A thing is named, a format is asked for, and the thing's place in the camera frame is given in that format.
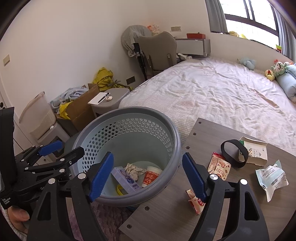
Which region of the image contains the rolled light blue quilt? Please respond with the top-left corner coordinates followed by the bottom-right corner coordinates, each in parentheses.
top-left (276, 64), bottom-right (296, 103)

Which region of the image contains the grey chair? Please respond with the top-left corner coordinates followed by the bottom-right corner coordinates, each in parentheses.
top-left (133, 32), bottom-right (177, 80)

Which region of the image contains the small red candy wrapper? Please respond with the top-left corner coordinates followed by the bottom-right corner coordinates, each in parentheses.
top-left (186, 189), bottom-right (205, 215)

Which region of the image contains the grey curtain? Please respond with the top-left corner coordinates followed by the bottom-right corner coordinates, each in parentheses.
top-left (205, 0), bottom-right (228, 34)

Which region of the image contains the white plastic bin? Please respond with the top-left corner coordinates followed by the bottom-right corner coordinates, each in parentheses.
top-left (19, 91), bottom-right (56, 140)

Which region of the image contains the wall power socket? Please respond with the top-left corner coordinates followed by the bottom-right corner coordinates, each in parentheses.
top-left (126, 76), bottom-right (135, 85)

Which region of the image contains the bed with pink sheet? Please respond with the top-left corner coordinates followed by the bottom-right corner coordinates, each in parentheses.
top-left (120, 57), bottom-right (295, 154)

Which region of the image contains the red white snack wrapper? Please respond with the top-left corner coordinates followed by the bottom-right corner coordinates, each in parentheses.
top-left (207, 152), bottom-right (231, 181)

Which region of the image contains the pink fluffy rug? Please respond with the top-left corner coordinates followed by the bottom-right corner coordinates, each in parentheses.
top-left (66, 198), bottom-right (136, 240)

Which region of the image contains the yellow item in basket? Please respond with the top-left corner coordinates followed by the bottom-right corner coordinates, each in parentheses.
top-left (116, 184), bottom-right (127, 196)

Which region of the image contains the grey perforated trash basket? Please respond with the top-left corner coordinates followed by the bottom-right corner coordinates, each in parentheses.
top-left (70, 107), bottom-right (181, 207)

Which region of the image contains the white cardboard box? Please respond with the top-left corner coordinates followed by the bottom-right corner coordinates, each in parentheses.
top-left (239, 137), bottom-right (268, 167)

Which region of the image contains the red box on desk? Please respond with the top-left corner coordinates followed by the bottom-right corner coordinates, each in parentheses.
top-left (187, 33), bottom-right (206, 40)

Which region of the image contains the grey white desk drawer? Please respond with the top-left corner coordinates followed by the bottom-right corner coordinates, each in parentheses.
top-left (176, 39), bottom-right (211, 57)

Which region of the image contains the purple box in basket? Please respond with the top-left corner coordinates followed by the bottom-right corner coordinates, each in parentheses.
top-left (111, 167), bottom-right (142, 194)

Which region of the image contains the blue plush toy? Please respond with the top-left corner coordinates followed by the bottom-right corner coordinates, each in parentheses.
top-left (238, 57), bottom-right (256, 70)

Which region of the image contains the red white paper cup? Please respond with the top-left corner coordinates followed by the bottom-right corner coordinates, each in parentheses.
top-left (142, 166), bottom-right (163, 188)

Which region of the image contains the light blue blanket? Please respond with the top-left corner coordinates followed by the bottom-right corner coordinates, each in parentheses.
top-left (50, 86), bottom-right (88, 114)

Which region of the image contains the white notepad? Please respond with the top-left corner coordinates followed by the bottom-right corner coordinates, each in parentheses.
top-left (88, 93), bottom-right (100, 105)

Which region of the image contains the person's left hand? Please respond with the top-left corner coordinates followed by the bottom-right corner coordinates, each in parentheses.
top-left (8, 206), bottom-right (30, 234)

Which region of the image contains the brown cardboard box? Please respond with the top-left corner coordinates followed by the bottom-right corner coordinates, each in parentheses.
top-left (55, 83), bottom-right (99, 137)

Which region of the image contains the yellow bag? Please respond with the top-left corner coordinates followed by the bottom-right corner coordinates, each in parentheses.
top-left (92, 67), bottom-right (133, 92)

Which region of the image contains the white teal wipes packet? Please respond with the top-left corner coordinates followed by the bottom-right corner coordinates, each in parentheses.
top-left (255, 160), bottom-right (289, 202)

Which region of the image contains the grey plastic stool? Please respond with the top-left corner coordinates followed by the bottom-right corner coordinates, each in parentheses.
top-left (90, 88), bottom-right (130, 118)

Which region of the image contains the crumpled paper ball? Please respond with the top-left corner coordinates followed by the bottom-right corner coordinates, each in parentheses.
top-left (125, 163), bottom-right (147, 181)

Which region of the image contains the yellow red plush toy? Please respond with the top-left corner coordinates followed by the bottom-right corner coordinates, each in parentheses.
top-left (264, 69), bottom-right (275, 81)

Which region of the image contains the green monkey plush toy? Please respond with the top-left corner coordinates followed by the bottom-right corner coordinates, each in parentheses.
top-left (271, 61), bottom-right (292, 77)

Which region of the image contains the grey cloth on chair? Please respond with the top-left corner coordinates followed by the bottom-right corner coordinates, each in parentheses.
top-left (121, 25), bottom-right (152, 57)

